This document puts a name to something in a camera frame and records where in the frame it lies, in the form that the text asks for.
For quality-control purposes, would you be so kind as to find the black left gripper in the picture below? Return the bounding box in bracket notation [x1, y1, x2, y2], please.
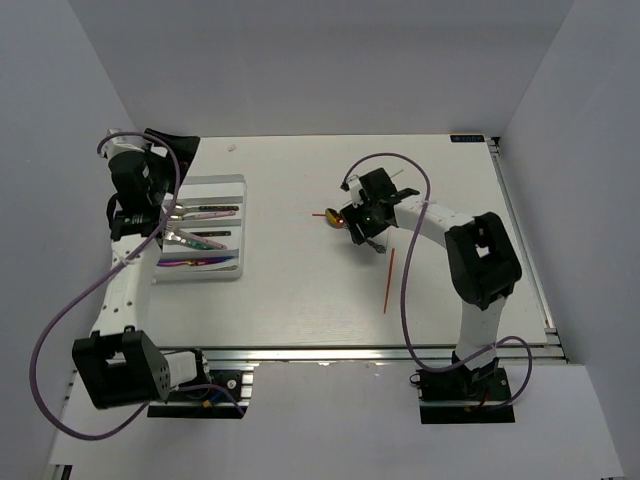
[141, 130, 200, 206]

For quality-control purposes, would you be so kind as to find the silver spoon iridescent handle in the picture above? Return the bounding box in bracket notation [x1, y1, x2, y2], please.
[324, 208, 386, 254]

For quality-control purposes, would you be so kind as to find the gold spoon pink handle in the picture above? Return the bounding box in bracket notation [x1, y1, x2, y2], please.
[169, 209, 237, 221]

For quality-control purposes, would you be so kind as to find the fork with pink handle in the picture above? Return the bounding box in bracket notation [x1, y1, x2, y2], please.
[164, 229, 227, 250]

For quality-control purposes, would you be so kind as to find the knife with teal handle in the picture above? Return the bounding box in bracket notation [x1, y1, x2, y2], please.
[165, 233, 227, 250]

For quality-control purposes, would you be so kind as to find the silver spoon patterned handle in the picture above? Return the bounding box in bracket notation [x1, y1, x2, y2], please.
[174, 203, 239, 214]

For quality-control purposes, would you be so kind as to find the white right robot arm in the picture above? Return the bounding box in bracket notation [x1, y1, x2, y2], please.
[340, 168, 522, 399]

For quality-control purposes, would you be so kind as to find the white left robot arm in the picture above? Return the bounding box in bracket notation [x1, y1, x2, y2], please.
[72, 129, 212, 409]

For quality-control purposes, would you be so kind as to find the white divided cutlery tray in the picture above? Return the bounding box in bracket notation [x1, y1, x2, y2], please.
[155, 174, 247, 282]

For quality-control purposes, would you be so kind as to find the blue label sticker right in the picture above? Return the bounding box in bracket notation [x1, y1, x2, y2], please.
[449, 134, 485, 143]

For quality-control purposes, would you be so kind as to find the iridescent rainbow knife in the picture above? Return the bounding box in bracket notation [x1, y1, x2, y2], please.
[157, 257, 234, 268]

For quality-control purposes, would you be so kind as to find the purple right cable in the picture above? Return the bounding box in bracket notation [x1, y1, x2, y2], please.
[339, 153, 532, 411]

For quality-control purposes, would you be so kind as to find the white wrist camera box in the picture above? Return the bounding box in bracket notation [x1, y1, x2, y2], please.
[99, 129, 147, 160]

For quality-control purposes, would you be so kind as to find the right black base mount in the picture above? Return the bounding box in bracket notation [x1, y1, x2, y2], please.
[409, 358, 515, 425]

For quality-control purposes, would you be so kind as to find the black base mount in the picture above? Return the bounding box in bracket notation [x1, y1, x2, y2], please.
[147, 349, 248, 420]
[409, 358, 515, 425]

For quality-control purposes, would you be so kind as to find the aluminium table frame rail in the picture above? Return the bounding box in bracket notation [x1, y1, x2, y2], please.
[486, 137, 570, 364]

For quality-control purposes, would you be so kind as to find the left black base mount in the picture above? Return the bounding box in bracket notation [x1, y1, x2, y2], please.
[147, 349, 248, 420]

